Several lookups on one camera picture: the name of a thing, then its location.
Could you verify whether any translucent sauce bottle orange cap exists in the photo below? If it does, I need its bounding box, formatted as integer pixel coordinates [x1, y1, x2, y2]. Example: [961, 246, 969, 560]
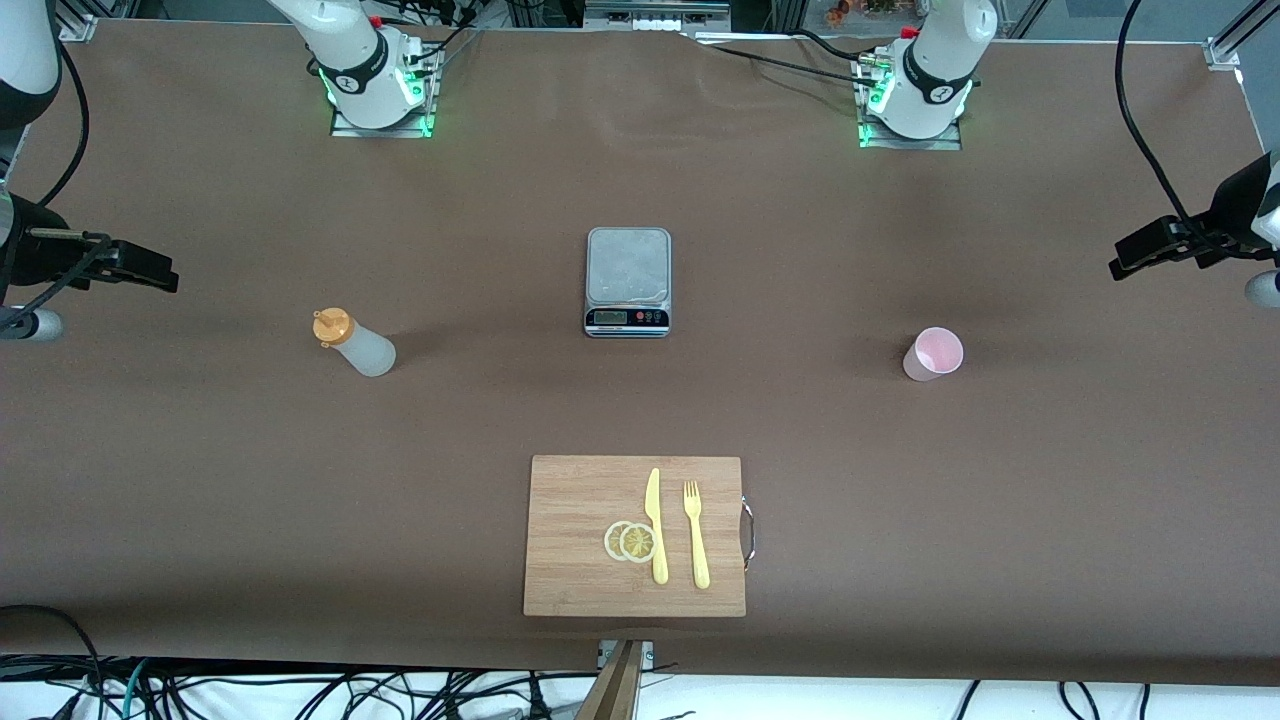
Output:
[312, 307, 398, 379]

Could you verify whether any pink plastic cup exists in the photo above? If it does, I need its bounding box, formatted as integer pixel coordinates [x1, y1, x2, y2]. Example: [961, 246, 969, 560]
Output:
[902, 326, 965, 383]

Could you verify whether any brown table cover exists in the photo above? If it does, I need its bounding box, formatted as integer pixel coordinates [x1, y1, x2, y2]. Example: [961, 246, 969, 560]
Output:
[0, 18, 1280, 687]

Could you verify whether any bamboo cutting board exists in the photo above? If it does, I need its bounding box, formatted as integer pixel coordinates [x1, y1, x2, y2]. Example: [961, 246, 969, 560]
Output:
[523, 455, 747, 618]

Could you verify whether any silver digital kitchen scale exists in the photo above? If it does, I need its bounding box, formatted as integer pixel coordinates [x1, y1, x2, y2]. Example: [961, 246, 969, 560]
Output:
[584, 227, 673, 339]

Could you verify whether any yellow plastic fork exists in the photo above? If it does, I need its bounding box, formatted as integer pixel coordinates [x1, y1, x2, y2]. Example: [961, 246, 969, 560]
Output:
[683, 480, 712, 590]

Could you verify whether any white power strip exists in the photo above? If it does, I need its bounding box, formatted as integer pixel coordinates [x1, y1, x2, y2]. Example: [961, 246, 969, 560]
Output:
[585, 0, 731, 31]

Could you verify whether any yellow plastic knife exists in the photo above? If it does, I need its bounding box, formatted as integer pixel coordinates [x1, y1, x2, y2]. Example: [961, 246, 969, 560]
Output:
[644, 467, 670, 586]

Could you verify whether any wooden beam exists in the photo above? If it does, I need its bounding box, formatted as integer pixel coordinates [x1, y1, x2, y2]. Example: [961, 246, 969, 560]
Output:
[575, 640, 641, 720]

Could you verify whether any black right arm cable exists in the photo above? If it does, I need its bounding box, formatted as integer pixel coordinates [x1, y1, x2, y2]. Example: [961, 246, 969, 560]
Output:
[38, 45, 91, 209]

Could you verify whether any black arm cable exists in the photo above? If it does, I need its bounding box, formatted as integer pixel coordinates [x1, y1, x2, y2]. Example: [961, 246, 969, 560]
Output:
[38, 45, 91, 209]
[1115, 0, 1206, 241]

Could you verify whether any aluminium frame corner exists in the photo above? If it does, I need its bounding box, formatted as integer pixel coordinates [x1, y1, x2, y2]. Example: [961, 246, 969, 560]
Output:
[1205, 0, 1280, 71]
[55, 0, 101, 43]

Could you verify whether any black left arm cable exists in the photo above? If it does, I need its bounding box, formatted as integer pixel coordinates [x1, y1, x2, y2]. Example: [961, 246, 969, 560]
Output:
[1115, 0, 1206, 241]

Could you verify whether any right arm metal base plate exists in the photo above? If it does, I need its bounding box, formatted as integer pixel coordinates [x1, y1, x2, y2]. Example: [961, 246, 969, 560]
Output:
[330, 45, 441, 139]

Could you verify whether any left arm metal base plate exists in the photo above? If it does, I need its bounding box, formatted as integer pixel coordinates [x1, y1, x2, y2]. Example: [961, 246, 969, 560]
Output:
[858, 95, 963, 151]

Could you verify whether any black looped floor cable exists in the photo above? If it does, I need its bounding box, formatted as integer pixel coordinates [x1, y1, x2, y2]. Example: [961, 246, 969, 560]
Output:
[0, 604, 101, 691]

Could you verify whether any teal floor cable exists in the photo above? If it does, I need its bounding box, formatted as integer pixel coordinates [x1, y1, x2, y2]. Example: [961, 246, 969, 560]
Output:
[120, 658, 151, 719]

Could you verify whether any black base cable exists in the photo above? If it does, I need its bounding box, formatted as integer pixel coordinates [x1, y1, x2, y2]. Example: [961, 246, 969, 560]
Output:
[683, 33, 886, 86]

